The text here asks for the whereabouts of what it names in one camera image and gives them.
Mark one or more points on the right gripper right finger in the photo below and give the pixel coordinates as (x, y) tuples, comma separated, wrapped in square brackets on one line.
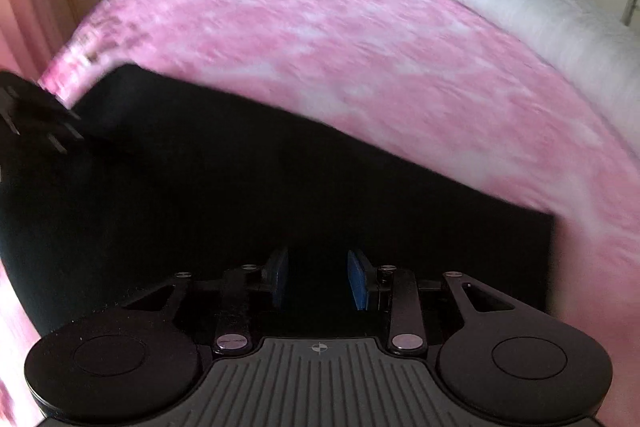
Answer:
[(368, 282)]

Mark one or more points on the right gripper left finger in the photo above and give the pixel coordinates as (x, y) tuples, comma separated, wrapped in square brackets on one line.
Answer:
[(273, 275)]

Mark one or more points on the black garment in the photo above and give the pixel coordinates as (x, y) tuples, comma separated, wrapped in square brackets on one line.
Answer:
[(172, 177)]

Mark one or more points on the pink floral blanket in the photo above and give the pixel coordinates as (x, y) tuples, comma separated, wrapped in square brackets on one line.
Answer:
[(430, 80)]

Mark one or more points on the white striped duvet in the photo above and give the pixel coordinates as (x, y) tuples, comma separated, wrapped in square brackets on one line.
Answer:
[(588, 46)]

